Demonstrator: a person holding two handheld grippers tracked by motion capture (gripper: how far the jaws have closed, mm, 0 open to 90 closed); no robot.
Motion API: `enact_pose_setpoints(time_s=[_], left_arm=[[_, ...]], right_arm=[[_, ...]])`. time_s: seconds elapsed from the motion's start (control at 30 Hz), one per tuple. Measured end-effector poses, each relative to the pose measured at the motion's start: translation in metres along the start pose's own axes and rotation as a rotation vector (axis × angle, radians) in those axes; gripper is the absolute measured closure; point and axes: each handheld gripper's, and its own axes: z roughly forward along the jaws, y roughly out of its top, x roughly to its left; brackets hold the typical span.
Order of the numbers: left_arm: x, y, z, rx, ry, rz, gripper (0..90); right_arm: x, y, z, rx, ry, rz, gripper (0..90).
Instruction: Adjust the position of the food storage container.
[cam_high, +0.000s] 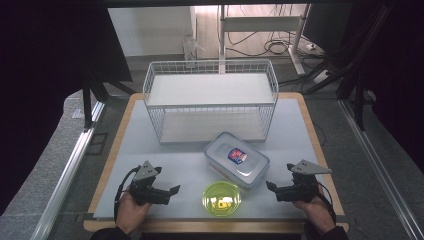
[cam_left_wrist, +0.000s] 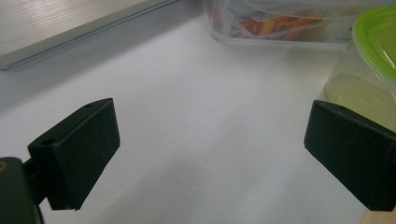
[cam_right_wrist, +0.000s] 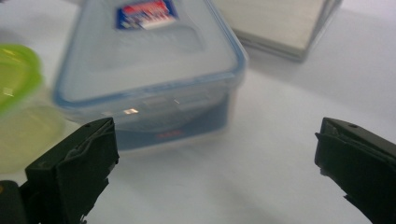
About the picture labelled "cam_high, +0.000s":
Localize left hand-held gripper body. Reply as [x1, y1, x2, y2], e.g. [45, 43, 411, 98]
[128, 160, 171, 206]

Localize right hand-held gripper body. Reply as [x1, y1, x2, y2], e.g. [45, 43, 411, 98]
[282, 159, 333, 204]

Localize clear plastic food container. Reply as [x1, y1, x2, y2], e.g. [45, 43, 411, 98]
[203, 131, 271, 192]

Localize green plastic bowl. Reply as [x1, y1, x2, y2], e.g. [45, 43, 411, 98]
[201, 180, 243, 218]

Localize white wire shelf rack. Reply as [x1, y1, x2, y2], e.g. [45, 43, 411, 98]
[142, 59, 280, 145]

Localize person's left hand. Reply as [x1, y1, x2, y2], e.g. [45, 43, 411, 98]
[115, 189, 153, 236]

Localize person's right hand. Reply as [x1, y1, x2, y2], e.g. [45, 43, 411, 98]
[292, 195, 337, 236]

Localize grey table mat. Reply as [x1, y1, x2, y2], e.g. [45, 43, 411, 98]
[92, 98, 327, 221]

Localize black metal stand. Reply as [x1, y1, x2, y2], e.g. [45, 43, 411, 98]
[301, 3, 396, 132]
[81, 65, 137, 132]

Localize clear plastic bottle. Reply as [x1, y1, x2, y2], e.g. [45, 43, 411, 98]
[182, 33, 202, 70]

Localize dark curtain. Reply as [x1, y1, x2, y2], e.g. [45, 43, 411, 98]
[0, 0, 134, 216]
[348, 0, 424, 165]

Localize dark monitor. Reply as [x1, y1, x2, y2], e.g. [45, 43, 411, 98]
[301, 3, 355, 55]

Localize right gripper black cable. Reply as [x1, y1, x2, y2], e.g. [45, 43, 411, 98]
[313, 182, 338, 224]

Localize aluminium rail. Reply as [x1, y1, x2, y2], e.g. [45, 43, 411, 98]
[30, 101, 107, 240]
[336, 98, 424, 240]

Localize black floor cables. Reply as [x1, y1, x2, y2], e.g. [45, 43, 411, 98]
[225, 30, 303, 58]

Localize white metal desk frame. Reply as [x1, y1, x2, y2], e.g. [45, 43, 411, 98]
[217, 3, 311, 76]

